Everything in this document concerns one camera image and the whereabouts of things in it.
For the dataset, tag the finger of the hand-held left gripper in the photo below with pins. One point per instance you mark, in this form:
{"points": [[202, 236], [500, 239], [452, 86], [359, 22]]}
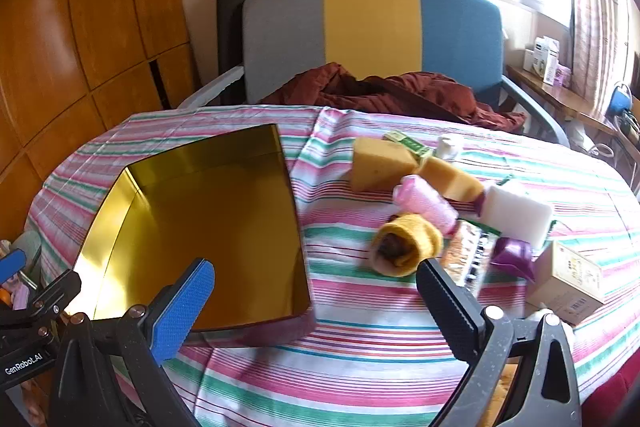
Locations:
{"points": [[11, 263], [55, 289]]}

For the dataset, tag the small yellow sponge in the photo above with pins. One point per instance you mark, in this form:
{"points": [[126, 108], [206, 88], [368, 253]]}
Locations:
{"points": [[450, 179]]}

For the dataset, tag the beige patterned curtain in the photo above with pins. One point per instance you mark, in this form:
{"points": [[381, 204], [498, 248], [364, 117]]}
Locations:
{"points": [[595, 7]]}

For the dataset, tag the wooden wardrobe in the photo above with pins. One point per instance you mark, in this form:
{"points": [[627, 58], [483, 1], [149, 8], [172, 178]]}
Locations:
{"points": [[75, 32]]}

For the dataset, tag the large yellow sponge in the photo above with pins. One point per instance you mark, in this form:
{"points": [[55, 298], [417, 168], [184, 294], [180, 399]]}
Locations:
{"points": [[377, 164]]}

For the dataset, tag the striped tablecloth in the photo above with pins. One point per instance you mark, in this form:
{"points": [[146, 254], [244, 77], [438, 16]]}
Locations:
{"points": [[350, 357]]}

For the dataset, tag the maroon cloth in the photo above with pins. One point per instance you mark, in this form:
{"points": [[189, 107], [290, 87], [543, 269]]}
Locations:
{"points": [[400, 94]]}

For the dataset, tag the black rolled mat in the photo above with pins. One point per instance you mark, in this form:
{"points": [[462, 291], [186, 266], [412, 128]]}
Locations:
{"points": [[230, 32]]}

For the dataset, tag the pale porous sponge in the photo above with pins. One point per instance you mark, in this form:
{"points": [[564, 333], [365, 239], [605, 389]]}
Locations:
{"points": [[506, 382]]}

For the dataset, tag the cracker packet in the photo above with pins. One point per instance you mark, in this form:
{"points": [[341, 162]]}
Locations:
{"points": [[470, 252]]}

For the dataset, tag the purple snack packet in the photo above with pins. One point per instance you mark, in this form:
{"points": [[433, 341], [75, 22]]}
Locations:
{"points": [[512, 254]]}

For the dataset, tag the yellow sock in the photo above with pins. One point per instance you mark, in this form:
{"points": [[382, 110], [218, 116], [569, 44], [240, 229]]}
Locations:
{"points": [[415, 237]]}

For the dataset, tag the wooden side table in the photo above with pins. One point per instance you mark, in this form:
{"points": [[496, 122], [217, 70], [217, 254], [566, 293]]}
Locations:
{"points": [[550, 94]]}

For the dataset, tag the white foam block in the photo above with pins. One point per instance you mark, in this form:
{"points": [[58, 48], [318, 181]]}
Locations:
{"points": [[517, 214]]}

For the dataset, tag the white box green label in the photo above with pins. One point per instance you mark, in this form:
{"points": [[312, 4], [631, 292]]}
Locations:
{"points": [[542, 57]]}

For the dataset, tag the small pink box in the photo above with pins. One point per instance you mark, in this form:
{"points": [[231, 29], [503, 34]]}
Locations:
{"points": [[563, 76]]}

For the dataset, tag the beige carton box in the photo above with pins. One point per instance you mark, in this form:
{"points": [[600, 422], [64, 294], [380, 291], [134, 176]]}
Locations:
{"points": [[565, 282]]}

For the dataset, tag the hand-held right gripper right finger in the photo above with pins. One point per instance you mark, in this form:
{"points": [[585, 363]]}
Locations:
{"points": [[450, 307]]}

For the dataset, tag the clear plastic bag pink cap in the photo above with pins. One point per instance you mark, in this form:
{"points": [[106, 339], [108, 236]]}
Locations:
{"points": [[425, 203]]}

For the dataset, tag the grey yellow blue chair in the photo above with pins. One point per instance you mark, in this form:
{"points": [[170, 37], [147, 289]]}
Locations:
{"points": [[370, 27]]}

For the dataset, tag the gold tin box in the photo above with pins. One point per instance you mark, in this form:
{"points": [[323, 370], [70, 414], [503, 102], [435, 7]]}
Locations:
{"points": [[210, 217]]}

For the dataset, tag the green snack packet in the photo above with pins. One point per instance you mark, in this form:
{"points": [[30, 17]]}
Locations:
{"points": [[407, 144]]}

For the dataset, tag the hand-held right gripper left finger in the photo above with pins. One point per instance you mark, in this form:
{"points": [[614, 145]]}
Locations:
{"points": [[179, 312]]}

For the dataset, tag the small white bottle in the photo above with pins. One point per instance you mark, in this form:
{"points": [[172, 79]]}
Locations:
{"points": [[446, 148]]}

